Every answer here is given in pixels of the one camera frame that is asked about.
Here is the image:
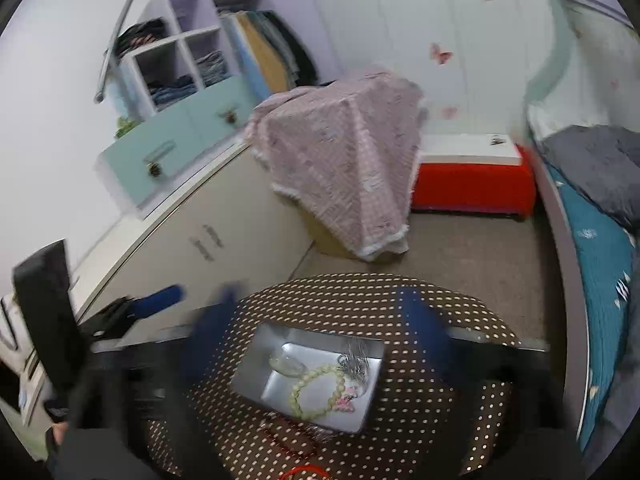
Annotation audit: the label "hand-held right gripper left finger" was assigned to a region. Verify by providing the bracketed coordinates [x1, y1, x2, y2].
[50, 285, 238, 480]

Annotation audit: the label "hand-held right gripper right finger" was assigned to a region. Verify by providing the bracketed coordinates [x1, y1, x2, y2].
[397, 287, 583, 480]

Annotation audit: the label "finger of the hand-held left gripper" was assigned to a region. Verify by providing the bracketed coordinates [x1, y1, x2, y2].
[80, 285, 185, 348]

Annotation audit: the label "silver metal tin tray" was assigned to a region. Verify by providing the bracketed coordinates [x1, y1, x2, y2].
[230, 321, 386, 435]

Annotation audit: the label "dark red bead necklace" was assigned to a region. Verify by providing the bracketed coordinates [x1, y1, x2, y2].
[260, 422, 321, 458]

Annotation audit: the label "red bangle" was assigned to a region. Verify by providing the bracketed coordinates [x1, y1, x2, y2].
[277, 465, 331, 480]

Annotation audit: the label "clear jade bangle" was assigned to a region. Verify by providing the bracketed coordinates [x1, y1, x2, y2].
[270, 342, 308, 378]

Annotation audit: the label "brown polka dot tablecloth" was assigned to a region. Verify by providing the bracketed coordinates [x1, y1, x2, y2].
[145, 272, 526, 478]

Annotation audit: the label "cream cabinet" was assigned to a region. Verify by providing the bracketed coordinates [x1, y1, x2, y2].
[70, 142, 316, 321]

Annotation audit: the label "teal drawer chest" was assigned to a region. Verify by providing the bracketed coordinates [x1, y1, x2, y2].
[97, 115, 251, 208]

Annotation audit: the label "red storage bench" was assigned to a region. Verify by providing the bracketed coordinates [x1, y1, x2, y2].
[410, 132, 537, 221]

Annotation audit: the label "bed with teal sheet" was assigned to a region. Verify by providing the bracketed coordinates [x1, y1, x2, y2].
[522, 0, 640, 466]

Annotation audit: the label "pink checked cloth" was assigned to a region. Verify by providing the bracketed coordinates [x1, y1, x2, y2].
[245, 67, 428, 261]

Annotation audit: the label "teal wardrobe drawers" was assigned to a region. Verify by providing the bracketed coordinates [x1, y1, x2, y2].
[142, 77, 258, 136]

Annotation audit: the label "folded blue jeans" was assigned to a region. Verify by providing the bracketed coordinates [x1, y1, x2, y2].
[150, 76, 198, 106]

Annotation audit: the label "grey blanket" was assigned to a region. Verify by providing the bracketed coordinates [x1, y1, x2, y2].
[537, 125, 640, 231]

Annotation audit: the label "folded grey clothes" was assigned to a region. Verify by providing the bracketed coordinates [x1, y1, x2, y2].
[195, 51, 228, 86]

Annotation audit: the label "white wardrobe shelf unit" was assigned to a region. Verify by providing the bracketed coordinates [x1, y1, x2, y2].
[107, 0, 266, 121]

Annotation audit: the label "folded dark clothes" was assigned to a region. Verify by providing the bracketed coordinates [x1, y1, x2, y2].
[116, 19, 168, 56]

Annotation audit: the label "hanging clothes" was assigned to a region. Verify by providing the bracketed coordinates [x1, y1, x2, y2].
[220, 7, 318, 103]

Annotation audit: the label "silver chain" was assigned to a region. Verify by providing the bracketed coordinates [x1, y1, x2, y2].
[337, 340, 381, 386]

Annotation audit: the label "pale green bead bracelet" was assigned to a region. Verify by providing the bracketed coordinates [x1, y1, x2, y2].
[289, 364, 348, 418]

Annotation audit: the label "curved metal rail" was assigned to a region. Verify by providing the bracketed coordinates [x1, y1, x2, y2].
[95, 0, 156, 103]

